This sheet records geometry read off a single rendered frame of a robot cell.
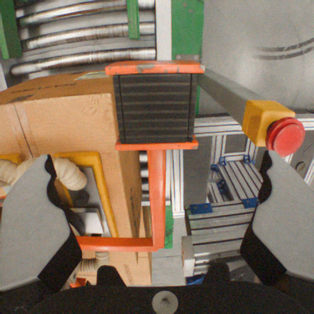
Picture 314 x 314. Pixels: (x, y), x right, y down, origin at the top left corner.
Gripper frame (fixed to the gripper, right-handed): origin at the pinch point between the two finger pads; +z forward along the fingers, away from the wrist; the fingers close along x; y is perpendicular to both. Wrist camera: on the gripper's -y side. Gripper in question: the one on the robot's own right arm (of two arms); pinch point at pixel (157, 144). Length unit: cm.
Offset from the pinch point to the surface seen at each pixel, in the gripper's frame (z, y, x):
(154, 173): 7.7, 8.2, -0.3
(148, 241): 8.8, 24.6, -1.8
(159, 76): 6.3, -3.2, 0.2
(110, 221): 19.8, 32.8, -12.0
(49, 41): 62, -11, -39
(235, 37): 117, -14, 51
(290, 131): 12.7, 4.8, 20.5
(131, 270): 62, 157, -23
